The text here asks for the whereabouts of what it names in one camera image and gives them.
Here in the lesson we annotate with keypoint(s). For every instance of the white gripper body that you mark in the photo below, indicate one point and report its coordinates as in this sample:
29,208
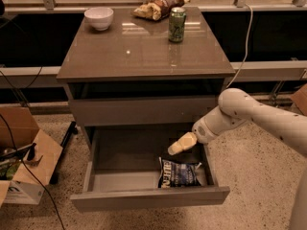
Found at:
204,131

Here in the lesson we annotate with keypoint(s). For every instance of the blue chip bag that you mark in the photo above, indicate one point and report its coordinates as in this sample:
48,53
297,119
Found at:
174,174

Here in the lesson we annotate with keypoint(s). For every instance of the cardboard box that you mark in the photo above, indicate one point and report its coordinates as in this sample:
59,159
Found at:
28,157

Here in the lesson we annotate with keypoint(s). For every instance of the closed grey top drawer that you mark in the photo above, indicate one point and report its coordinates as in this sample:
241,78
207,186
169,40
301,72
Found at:
140,111

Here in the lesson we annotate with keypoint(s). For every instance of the green soda can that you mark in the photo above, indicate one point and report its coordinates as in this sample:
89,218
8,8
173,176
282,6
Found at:
176,24

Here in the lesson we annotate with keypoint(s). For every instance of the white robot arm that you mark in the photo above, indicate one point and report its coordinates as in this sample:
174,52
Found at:
261,152

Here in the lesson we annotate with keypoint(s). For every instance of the grey drawer cabinet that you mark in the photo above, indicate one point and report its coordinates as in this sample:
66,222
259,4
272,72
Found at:
134,58

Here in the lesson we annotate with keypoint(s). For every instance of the white bowl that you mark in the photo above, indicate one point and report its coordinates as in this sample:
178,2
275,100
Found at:
99,18

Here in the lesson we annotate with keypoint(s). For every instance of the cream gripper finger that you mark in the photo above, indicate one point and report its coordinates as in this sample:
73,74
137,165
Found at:
185,142

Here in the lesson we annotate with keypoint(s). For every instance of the brown chip bag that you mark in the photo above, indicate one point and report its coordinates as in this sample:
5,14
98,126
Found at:
157,9

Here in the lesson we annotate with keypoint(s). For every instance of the black metal bar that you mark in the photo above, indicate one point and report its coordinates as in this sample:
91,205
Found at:
65,140

